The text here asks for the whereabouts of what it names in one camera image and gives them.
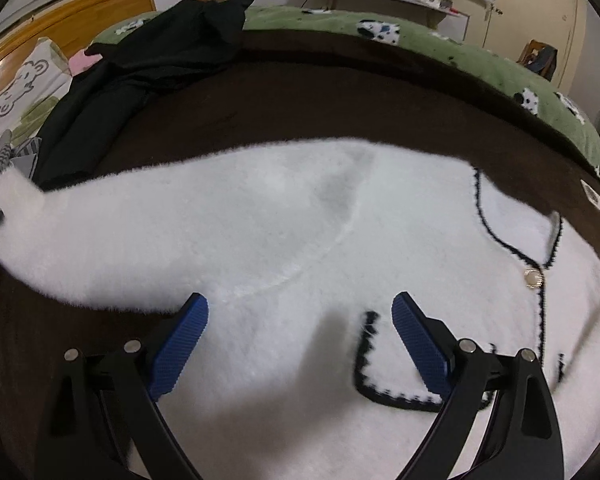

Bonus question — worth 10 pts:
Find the chair with blue clothes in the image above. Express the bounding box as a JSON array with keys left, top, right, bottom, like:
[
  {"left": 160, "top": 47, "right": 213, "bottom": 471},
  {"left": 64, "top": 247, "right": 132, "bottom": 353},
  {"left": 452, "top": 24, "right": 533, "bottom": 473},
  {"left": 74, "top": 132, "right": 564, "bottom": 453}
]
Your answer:
[{"left": 520, "top": 39, "right": 558, "bottom": 81}]

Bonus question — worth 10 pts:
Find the bear-print pillow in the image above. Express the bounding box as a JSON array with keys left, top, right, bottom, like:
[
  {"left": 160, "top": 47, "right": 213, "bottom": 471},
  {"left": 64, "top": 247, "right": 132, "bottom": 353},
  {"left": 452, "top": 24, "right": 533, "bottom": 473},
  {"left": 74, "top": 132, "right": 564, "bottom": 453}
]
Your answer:
[{"left": 0, "top": 37, "right": 73, "bottom": 143}]

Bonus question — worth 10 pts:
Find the white blanket tag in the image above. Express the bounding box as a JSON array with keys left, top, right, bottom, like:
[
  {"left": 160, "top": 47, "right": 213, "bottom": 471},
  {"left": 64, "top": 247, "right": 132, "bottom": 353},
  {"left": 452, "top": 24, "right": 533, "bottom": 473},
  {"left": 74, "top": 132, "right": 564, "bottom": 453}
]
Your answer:
[{"left": 581, "top": 179, "right": 600, "bottom": 225}]

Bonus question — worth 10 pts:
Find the wall-mounted desk shelf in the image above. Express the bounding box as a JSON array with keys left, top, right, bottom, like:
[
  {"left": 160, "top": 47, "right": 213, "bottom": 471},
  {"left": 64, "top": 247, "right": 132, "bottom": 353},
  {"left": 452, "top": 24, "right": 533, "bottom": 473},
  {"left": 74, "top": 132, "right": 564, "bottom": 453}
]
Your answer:
[{"left": 295, "top": 0, "right": 471, "bottom": 41}]

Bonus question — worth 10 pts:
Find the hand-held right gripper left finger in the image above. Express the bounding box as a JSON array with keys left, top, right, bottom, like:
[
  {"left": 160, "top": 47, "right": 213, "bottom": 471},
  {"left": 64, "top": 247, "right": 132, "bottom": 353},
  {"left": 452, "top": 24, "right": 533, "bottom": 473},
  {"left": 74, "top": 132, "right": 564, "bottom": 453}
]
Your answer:
[{"left": 37, "top": 292, "right": 209, "bottom": 480}]

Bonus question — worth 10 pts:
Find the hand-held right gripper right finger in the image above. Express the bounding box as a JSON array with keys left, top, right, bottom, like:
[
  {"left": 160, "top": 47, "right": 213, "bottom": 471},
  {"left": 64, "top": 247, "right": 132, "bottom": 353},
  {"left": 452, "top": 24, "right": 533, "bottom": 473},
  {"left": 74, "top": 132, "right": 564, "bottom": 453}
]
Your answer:
[{"left": 391, "top": 291, "right": 565, "bottom": 480}]

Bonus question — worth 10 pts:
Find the cream door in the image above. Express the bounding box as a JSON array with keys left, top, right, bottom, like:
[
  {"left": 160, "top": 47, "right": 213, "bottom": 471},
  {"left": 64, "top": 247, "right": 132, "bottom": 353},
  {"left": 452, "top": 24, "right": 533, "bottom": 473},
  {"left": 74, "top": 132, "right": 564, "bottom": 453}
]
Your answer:
[{"left": 482, "top": 0, "right": 588, "bottom": 83}]

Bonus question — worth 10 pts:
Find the black garment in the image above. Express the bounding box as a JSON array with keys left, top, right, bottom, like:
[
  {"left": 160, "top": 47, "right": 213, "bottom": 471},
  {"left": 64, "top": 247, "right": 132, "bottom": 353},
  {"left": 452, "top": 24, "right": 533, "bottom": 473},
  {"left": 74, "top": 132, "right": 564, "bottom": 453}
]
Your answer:
[{"left": 32, "top": 0, "right": 256, "bottom": 191}]

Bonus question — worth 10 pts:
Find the pink cloth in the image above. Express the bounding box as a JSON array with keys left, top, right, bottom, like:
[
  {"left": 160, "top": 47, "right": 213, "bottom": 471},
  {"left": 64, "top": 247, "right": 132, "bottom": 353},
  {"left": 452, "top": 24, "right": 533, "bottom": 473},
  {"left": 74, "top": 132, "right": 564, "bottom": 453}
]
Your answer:
[{"left": 69, "top": 50, "right": 103, "bottom": 77}]

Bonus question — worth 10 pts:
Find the white fuzzy cardigan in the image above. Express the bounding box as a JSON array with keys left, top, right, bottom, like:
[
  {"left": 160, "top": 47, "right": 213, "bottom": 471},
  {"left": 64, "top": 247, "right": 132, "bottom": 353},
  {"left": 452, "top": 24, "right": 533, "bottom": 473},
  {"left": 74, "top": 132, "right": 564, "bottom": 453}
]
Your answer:
[{"left": 0, "top": 137, "right": 600, "bottom": 480}]

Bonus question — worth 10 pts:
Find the wooden headboard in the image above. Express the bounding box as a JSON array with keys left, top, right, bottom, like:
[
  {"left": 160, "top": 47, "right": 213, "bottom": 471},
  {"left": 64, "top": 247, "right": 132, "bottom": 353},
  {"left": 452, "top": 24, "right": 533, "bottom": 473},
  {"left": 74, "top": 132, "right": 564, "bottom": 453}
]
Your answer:
[{"left": 0, "top": 0, "right": 158, "bottom": 96}]

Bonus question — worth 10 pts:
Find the grey striped cloth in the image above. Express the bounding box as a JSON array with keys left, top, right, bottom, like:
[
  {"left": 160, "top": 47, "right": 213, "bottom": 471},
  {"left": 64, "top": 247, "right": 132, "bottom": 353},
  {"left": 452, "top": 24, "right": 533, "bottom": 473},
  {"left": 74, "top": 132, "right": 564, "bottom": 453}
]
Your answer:
[{"left": 0, "top": 130, "right": 43, "bottom": 191}]

